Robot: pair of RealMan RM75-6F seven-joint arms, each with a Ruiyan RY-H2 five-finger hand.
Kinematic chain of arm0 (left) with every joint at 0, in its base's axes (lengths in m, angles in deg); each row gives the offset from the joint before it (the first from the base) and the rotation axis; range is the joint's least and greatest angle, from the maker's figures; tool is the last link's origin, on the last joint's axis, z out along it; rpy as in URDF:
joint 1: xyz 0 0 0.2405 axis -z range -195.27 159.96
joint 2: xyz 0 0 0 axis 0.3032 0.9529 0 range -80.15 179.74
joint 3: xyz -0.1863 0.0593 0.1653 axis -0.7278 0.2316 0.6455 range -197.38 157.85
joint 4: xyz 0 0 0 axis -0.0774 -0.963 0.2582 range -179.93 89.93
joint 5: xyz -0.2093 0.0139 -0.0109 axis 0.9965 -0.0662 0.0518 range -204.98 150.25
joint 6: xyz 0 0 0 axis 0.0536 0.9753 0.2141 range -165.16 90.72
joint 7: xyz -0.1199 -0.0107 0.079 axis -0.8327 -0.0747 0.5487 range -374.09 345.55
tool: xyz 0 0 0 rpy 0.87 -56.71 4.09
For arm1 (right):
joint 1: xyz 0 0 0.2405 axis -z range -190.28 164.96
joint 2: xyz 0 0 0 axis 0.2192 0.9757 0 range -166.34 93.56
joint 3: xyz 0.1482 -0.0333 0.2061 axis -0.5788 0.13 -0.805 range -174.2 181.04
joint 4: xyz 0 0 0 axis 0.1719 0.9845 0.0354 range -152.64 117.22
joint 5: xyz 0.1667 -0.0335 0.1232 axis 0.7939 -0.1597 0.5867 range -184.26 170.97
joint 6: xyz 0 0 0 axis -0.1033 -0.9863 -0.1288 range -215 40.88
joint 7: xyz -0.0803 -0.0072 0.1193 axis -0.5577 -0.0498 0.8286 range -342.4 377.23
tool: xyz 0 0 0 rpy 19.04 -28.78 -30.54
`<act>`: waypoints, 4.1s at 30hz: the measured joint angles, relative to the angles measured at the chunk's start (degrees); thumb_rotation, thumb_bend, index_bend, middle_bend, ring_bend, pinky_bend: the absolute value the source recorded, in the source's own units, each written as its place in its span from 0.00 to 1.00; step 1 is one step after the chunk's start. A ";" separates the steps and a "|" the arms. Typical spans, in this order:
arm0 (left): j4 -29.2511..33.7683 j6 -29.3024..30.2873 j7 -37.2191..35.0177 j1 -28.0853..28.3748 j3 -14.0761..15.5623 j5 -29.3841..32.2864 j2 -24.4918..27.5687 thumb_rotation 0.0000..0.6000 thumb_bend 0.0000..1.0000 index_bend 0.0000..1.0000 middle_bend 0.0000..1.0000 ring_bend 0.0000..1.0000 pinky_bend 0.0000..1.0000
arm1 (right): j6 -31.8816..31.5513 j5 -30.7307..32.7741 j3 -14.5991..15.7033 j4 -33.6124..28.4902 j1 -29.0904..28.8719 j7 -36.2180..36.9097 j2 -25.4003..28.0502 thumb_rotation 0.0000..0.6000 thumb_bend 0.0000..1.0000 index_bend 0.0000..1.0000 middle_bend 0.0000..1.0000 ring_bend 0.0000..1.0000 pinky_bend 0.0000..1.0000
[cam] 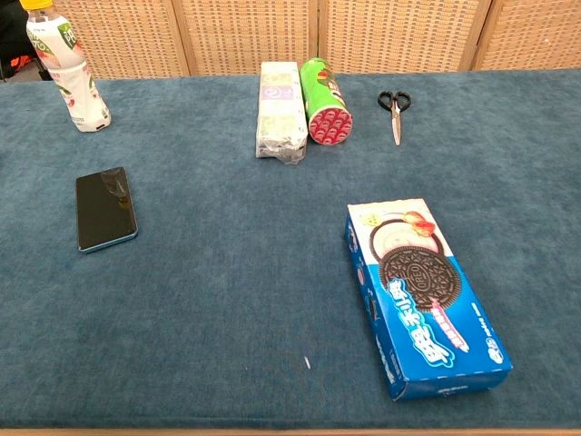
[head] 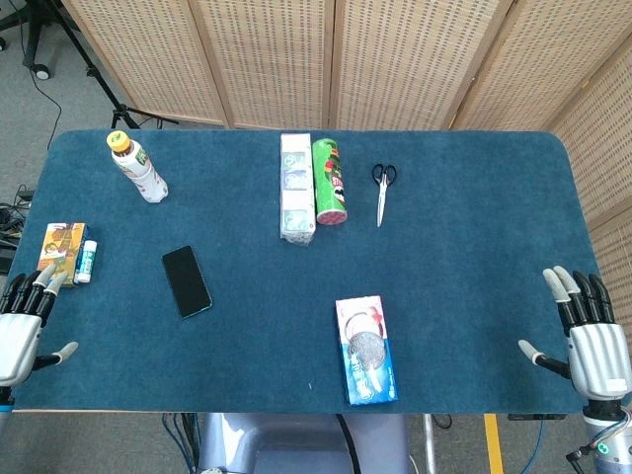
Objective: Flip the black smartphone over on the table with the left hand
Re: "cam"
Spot green chips can red bottom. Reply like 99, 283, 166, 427
299, 57, 354, 146

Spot woven rattan folding screen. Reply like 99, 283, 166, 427
46, 0, 581, 78

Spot blue Oreo cookie box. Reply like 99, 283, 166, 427
344, 196, 514, 402

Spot white drink bottle yellow cap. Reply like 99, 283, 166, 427
19, 0, 113, 134

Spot blue velvet tablecloth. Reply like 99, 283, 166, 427
0, 68, 581, 430

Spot black smartphone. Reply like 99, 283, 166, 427
74, 166, 139, 255

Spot white plastic-wrapped tissue pack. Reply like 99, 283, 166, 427
254, 61, 309, 167

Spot black-handled scissors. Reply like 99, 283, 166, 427
377, 90, 412, 147

